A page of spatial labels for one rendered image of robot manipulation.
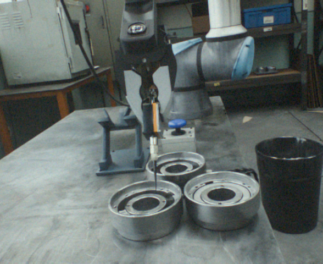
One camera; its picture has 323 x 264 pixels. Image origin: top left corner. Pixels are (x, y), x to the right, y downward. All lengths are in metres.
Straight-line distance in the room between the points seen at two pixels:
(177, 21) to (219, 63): 3.57
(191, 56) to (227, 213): 0.62
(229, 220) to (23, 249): 0.28
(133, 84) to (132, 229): 0.22
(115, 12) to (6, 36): 1.79
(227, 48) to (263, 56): 3.65
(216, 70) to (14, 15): 2.15
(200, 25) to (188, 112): 3.00
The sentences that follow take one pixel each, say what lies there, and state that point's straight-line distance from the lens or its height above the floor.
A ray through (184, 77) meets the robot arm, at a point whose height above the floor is 0.93.
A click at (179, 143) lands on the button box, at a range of 0.68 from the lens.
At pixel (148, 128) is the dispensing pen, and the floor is 0.92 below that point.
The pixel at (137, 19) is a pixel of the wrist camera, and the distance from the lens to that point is 0.46.
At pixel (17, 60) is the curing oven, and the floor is 1.00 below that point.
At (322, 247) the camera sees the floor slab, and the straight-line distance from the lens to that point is 1.81.
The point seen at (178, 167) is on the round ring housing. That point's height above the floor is 0.82.
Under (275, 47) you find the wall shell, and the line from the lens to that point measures 4.59.
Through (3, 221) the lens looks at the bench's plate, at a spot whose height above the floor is 0.80.
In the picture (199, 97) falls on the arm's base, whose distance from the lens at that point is 0.99.
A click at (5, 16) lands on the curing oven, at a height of 1.33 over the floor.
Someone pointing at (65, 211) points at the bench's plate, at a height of 0.80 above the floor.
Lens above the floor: 1.05
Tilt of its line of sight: 16 degrees down
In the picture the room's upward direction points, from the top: 7 degrees counter-clockwise
